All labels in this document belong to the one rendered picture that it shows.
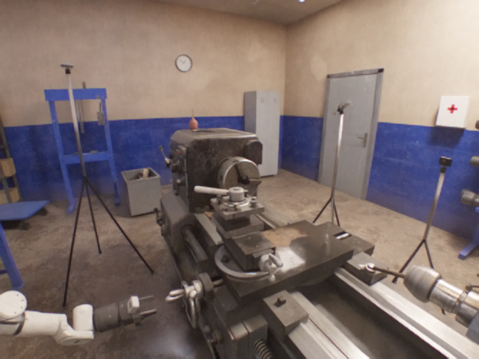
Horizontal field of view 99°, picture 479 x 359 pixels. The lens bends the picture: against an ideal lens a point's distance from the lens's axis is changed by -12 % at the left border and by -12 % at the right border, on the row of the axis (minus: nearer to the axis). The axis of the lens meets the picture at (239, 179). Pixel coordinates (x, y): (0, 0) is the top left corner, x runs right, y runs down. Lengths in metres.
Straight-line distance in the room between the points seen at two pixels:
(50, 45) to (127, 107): 1.47
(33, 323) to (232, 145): 1.25
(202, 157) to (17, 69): 3.92
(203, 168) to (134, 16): 3.84
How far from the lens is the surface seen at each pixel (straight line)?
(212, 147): 1.47
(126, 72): 4.70
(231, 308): 0.85
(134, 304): 0.98
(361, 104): 4.37
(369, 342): 1.06
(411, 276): 0.73
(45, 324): 0.99
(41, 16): 4.98
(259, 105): 4.87
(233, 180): 1.34
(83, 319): 1.05
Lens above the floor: 1.50
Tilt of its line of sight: 17 degrees down
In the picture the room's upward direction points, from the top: straight up
